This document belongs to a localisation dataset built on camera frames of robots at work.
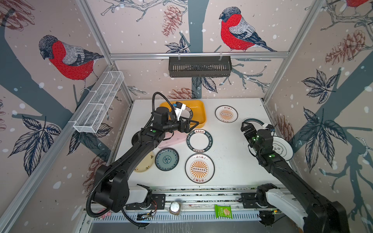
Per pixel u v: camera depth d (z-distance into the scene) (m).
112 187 0.40
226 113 1.11
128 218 0.69
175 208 0.66
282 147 0.93
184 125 0.67
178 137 0.71
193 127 0.70
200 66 1.04
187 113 1.11
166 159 0.88
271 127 0.71
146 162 0.86
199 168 0.85
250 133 0.73
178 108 0.69
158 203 0.73
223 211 0.70
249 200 0.74
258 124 1.06
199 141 0.96
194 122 0.71
